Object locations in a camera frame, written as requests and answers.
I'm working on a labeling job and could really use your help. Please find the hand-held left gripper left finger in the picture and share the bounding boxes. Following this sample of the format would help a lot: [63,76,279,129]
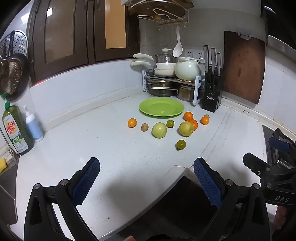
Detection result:
[24,157,101,241]

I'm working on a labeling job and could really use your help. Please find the brass mesh strainer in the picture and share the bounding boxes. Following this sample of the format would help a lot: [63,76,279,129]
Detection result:
[0,59,23,95]

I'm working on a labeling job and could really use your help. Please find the glass pot lid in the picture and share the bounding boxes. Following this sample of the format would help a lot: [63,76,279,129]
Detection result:
[128,1,186,22]

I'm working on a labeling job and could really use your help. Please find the stainless range hood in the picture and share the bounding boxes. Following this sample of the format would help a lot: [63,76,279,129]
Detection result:
[261,9,296,61]

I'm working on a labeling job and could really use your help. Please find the dark wooden wall cabinet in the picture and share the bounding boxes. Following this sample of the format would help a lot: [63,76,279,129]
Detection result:
[28,0,140,87]

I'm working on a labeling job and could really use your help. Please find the steel pot with long handles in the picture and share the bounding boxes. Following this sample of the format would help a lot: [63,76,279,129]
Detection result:
[147,79,178,97]

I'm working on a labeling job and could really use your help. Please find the green plate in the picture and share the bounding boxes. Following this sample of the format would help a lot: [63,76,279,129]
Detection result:
[139,98,185,117]

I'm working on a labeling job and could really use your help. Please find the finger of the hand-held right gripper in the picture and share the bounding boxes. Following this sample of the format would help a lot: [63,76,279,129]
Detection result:
[243,152,274,179]
[268,128,296,154]

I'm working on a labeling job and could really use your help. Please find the white pan with cream handle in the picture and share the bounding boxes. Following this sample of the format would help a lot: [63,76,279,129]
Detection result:
[133,53,175,69]
[131,61,176,76]

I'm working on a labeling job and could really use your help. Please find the grey pot rack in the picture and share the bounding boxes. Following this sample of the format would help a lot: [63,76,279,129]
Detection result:
[142,69,205,106]

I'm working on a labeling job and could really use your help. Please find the perforated steel steamer tray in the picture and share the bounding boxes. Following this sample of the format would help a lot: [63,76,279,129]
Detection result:
[0,30,28,61]

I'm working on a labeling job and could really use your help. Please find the white ladle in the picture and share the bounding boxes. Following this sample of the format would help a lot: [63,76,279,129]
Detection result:
[173,27,184,57]

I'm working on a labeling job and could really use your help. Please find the kitchen sink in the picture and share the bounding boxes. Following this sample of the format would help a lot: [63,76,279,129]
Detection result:
[0,160,21,226]

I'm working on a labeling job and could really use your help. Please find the black frying pan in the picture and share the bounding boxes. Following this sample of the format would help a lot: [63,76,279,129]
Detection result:
[0,53,30,102]

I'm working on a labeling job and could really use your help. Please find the black kitchen scissors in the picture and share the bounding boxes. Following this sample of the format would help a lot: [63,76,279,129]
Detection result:
[206,74,220,90]

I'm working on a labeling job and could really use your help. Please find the white pump bottle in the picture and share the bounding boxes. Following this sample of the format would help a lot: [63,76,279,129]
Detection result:
[23,105,44,142]

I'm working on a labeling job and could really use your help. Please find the steel pot with glass lid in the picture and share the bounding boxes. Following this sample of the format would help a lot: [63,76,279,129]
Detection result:
[155,48,177,64]

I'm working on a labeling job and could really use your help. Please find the brown wooden cutting board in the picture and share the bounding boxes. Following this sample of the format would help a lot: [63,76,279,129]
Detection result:
[222,31,266,105]

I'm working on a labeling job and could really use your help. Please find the green dish soap bottle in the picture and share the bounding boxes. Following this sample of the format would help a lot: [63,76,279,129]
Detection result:
[2,93,35,156]

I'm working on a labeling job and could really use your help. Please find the steel stock pot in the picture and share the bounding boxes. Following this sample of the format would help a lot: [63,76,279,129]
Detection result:
[177,85,197,102]

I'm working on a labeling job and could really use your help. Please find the white ceramic pot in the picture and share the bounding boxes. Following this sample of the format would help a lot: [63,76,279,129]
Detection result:
[174,57,204,81]

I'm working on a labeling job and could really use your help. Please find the black knife block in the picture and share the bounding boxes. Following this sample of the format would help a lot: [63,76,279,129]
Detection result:
[201,70,223,113]

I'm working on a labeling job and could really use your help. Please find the yellowish green pear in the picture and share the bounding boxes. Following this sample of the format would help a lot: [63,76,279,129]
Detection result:
[178,121,194,137]

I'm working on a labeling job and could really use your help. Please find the light green apple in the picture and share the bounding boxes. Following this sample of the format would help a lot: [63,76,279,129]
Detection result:
[152,122,167,139]

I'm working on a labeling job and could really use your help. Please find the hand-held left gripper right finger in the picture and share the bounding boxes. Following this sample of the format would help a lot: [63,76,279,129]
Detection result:
[193,158,271,241]

